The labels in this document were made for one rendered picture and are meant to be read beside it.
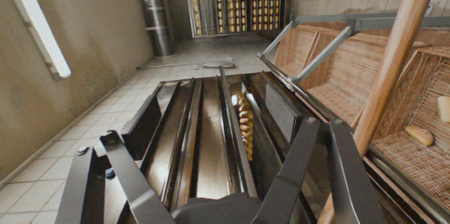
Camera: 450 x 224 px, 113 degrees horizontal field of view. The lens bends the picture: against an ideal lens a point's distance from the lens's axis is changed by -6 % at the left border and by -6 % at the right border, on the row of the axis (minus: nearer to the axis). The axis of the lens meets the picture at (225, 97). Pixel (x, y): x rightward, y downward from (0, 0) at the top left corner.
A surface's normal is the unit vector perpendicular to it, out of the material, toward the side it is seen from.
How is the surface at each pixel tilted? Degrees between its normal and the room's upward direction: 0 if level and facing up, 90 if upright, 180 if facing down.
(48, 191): 90
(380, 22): 90
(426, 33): 0
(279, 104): 0
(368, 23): 90
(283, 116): 0
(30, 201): 90
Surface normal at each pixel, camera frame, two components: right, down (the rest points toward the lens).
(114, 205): -0.07, -0.89
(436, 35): -0.99, 0.10
